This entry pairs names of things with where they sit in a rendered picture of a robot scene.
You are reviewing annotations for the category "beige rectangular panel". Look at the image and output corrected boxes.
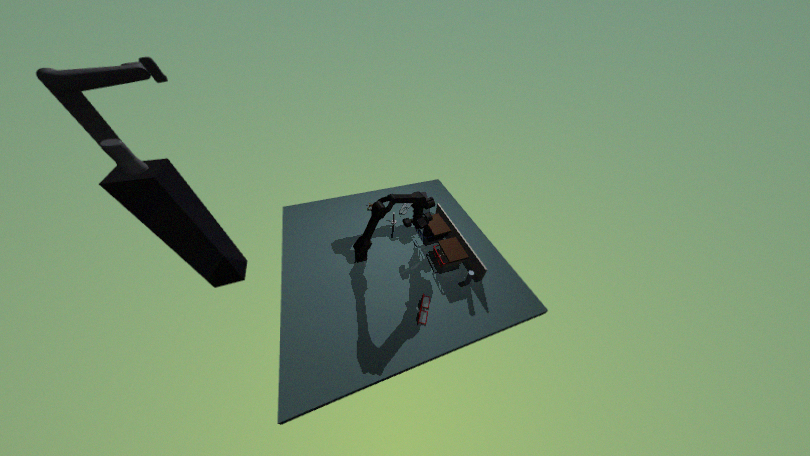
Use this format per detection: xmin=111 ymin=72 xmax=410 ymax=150
xmin=436 ymin=203 xmax=487 ymax=280

